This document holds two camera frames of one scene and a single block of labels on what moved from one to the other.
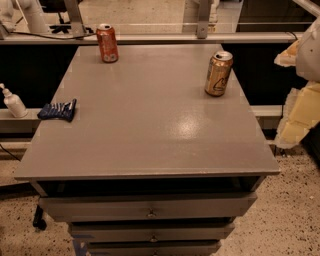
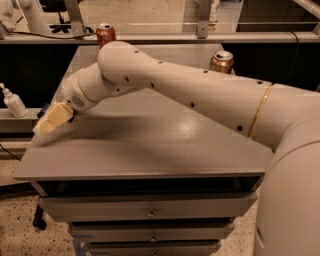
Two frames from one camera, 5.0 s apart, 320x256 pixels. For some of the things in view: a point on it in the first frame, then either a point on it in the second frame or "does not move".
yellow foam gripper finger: (301, 113) → (84, 89)
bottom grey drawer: (154, 248) does not move
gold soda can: (218, 73) does not move
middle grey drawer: (152, 232) does not move
